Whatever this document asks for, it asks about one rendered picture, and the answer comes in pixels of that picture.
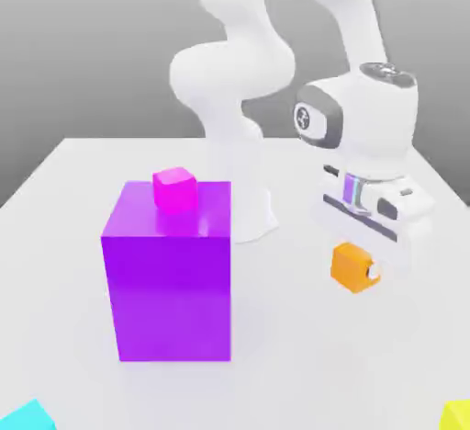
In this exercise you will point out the small magenta cube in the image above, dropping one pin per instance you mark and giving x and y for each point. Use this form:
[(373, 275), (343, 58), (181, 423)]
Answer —
[(175, 191)]

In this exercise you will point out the small orange cube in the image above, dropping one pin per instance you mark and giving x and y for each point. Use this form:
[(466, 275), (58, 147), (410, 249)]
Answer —
[(349, 266)]

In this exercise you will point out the small yellow cube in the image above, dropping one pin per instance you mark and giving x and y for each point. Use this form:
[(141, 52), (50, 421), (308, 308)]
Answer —
[(457, 417)]

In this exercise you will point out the large purple box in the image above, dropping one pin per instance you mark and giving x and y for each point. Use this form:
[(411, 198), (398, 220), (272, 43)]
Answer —
[(169, 283)]

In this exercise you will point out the small cyan cube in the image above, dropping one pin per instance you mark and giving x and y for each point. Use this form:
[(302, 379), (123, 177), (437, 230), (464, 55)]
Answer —
[(25, 417)]

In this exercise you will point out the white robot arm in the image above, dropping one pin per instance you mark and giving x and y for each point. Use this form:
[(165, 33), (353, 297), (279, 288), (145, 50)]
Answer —
[(235, 81)]

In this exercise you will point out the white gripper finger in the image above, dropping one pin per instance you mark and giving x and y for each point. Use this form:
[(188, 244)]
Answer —
[(374, 271)]

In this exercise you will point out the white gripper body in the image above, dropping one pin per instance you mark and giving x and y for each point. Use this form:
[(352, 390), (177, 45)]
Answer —
[(407, 231)]

